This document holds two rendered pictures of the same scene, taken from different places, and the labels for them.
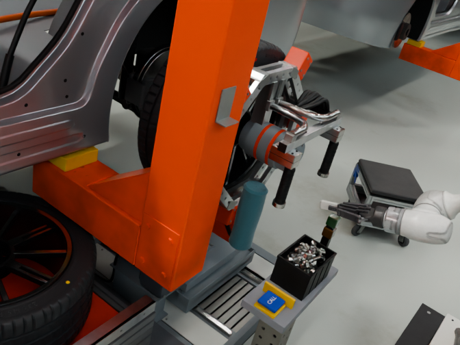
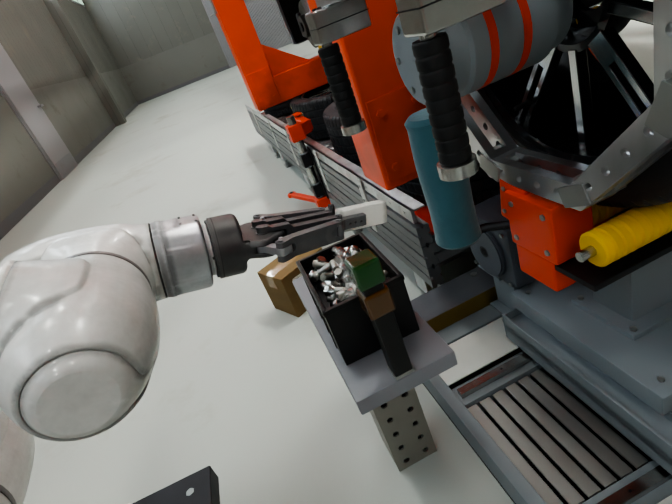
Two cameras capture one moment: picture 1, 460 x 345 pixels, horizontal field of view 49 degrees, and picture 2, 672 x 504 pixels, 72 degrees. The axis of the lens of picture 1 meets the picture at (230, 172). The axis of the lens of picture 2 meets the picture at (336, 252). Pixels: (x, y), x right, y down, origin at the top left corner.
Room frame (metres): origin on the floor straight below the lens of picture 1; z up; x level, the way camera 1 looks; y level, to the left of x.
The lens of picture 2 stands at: (2.00, -0.77, 0.96)
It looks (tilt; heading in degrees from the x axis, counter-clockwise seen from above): 27 degrees down; 142
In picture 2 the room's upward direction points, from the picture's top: 21 degrees counter-clockwise
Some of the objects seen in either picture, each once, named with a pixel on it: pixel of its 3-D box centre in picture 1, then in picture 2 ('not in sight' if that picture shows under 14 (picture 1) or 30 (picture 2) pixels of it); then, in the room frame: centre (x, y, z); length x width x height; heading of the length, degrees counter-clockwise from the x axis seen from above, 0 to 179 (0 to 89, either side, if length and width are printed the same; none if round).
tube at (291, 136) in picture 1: (283, 110); not in sight; (1.54, -0.12, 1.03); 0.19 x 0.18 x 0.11; 61
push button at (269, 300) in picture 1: (271, 302); not in sight; (1.27, -0.24, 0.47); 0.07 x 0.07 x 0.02; 61
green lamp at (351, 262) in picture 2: (333, 220); (364, 270); (1.60, -0.42, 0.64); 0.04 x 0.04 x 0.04; 61
